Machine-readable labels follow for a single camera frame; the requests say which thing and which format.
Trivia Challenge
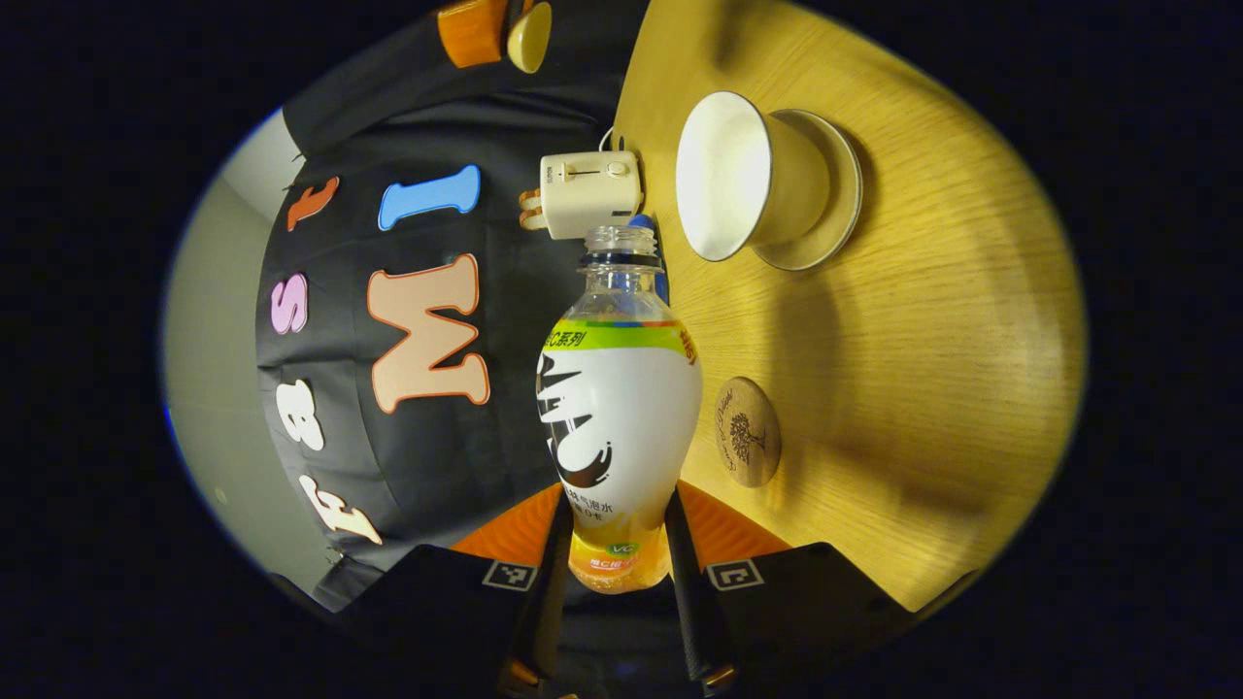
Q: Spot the white teacup lid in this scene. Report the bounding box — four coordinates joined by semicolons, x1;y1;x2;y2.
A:
507;2;553;75

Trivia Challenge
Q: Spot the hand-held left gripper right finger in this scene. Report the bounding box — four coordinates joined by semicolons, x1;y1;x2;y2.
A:
665;481;919;695

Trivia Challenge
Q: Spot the blue towel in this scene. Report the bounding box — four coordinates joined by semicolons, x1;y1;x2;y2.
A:
631;214;673;305

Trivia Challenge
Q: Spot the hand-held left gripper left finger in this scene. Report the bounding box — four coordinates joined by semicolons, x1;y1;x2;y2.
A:
335;483;574;695

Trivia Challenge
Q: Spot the white teacup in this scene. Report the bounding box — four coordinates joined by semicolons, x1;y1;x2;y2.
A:
675;91;831;263

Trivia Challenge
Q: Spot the white toaster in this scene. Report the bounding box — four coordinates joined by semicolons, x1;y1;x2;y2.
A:
540;150;644;241

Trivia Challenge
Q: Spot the round cork coaster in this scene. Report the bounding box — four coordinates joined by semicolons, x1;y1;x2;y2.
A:
716;377;783;488

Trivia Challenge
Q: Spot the white saucer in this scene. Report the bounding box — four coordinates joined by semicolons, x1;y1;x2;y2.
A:
753;109;863;272

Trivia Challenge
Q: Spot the white orange water bottle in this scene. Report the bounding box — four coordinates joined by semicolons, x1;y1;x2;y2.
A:
536;225;704;594

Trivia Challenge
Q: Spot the black backdrop cloth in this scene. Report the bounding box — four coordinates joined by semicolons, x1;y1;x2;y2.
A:
254;0;652;613

